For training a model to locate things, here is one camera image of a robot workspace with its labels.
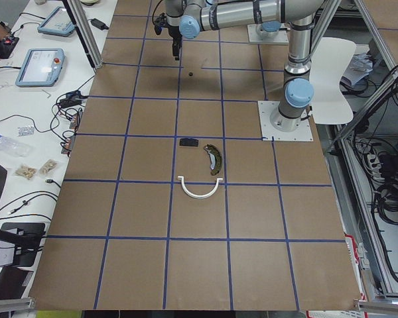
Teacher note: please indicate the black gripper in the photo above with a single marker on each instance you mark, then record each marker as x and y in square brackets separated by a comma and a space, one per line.
[174, 29]

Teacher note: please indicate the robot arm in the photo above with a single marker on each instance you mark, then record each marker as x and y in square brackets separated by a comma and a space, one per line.
[186, 19]
[299, 15]

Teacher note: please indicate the black power adapter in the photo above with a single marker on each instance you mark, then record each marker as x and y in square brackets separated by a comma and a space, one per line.
[99, 24]

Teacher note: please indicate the black brake pad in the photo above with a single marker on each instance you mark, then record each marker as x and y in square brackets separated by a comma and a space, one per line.
[190, 142]

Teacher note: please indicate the olive brake shoe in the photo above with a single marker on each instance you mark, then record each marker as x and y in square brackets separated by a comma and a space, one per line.
[215, 159]

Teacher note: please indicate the blue teach pendant far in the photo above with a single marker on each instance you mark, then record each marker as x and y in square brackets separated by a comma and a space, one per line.
[57, 23]

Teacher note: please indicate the blue teach pendant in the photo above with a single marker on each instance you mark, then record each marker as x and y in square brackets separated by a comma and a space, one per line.
[41, 67]
[57, 23]

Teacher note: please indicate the blue teach pendant near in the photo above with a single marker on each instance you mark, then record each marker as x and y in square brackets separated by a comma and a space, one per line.
[41, 67]

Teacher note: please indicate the white plastic chair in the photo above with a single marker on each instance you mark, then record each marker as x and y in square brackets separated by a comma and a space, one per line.
[329, 62]

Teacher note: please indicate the clear plastic water bottle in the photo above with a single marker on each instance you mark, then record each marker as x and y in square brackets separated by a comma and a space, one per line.
[13, 147]

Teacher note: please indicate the bag of wooden pieces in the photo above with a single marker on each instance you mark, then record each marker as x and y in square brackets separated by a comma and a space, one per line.
[25, 171]

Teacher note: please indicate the aluminium frame post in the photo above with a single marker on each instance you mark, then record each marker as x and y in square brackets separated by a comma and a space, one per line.
[80, 21]

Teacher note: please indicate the white curved plastic bracket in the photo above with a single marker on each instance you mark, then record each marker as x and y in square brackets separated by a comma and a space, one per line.
[199, 192]

